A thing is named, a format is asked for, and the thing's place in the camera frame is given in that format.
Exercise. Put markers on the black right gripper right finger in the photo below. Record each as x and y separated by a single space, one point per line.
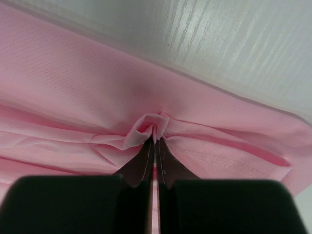
191 205

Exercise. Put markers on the pink t shirt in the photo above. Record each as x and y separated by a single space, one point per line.
70 105

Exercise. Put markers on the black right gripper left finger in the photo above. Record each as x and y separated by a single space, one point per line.
120 203

